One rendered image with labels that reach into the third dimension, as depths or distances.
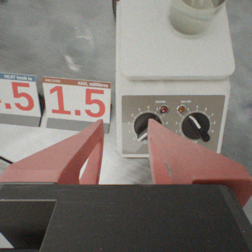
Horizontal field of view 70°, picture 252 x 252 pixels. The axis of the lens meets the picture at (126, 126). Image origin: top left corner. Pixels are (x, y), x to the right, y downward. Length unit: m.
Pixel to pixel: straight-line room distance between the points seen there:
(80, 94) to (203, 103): 0.15
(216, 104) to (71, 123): 0.19
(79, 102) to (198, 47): 0.16
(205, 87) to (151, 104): 0.06
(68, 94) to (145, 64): 0.11
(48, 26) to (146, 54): 0.21
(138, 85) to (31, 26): 0.23
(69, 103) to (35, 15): 0.18
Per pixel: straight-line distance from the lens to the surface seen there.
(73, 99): 0.26
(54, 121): 0.28
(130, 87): 0.20
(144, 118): 0.21
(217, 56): 0.22
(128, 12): 0.24
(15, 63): 0.35
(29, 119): 0.29
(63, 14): 0.37
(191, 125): 0.21
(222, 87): 0.23
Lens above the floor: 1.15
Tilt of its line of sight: 77 degrees down
